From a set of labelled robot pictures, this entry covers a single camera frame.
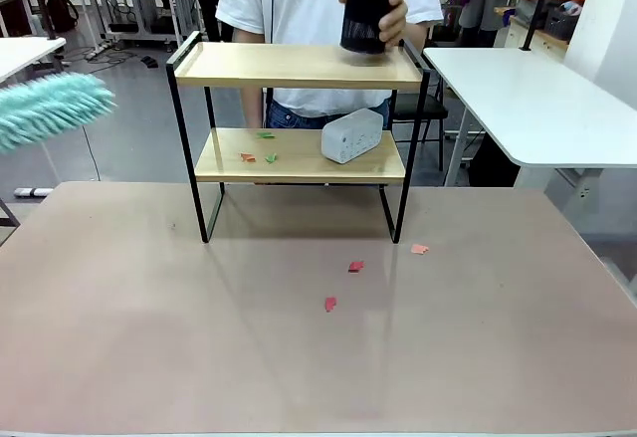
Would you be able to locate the teal chenille duster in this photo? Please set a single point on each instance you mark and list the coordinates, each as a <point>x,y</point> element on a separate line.
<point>50,108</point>

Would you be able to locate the large white side table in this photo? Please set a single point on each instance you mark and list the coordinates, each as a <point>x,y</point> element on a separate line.
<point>522,103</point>

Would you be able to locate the white floor power strip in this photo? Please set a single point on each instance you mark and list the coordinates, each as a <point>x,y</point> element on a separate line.
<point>97,52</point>

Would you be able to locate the person's left hand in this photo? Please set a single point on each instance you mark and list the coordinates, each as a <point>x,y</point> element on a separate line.
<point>395,19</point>

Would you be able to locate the small white side table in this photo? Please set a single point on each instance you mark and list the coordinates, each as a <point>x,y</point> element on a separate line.
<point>25,54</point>

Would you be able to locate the white floor socket bar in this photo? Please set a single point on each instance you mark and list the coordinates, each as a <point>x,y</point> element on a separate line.
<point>32,191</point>

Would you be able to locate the red paper scrap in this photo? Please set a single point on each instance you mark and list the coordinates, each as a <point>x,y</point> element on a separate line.
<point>330,303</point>
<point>356,266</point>

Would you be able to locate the grey plastic crate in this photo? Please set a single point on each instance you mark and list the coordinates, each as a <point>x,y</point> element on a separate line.
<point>560,24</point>

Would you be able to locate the person's right forearm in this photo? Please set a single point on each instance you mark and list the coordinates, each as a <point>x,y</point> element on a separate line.
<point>251,83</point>

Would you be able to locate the orange paper scrap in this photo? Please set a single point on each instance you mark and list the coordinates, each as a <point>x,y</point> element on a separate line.
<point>248,157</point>

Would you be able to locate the black shoes on floor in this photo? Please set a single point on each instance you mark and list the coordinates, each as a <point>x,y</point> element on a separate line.
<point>148,62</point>

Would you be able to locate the green paper scrap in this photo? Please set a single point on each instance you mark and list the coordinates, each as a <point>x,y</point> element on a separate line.
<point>265,134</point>
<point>271,158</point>

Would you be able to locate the person's left forearm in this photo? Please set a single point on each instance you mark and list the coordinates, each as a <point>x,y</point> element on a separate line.
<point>415,34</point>

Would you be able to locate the black mesh pen holder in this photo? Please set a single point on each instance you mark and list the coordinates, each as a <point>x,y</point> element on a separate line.
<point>360,19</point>

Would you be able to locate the black backpack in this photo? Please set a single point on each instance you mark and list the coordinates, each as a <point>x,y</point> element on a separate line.
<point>62,14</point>

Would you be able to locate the salmon paper scrap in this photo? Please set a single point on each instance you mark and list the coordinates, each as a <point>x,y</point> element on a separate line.
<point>419,249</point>

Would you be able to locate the two-tier wood shelf black frame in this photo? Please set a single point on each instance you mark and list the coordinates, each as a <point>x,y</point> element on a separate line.
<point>298,76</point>

